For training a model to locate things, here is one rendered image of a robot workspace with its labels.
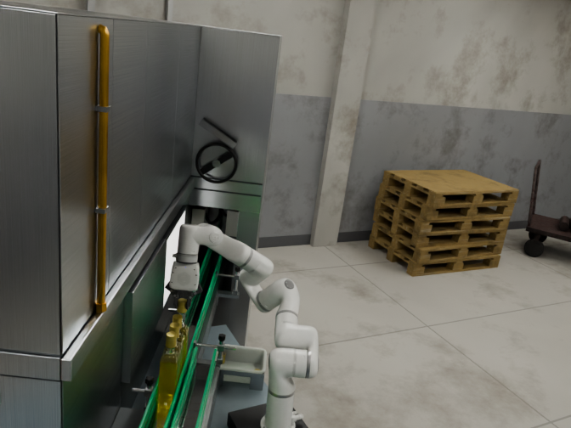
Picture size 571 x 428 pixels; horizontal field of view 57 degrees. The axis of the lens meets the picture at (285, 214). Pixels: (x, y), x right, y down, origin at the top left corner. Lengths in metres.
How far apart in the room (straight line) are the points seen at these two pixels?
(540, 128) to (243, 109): 5.53
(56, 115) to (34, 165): 0.11
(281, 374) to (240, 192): 1.19
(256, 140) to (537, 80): 5.22
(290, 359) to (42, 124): 1.12
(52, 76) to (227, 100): 1.64
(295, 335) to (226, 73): 1.35
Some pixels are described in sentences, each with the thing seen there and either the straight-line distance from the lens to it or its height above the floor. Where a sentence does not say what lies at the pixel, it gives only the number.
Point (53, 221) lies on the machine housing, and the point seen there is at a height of 1.72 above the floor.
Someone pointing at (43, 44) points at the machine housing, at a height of 2.07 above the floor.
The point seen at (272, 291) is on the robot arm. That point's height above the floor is 1.22.
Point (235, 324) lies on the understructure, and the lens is 3.09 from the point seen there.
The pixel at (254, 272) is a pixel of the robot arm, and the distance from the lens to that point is 2.03.
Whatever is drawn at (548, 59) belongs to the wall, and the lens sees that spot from 7.51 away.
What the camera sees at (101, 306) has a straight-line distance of 1.49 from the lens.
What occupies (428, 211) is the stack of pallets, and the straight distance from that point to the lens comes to 5.34.
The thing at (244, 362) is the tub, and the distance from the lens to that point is 2.42.
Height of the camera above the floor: 2.15
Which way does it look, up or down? 19 degrees down
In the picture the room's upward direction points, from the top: 8 degrees clockwise
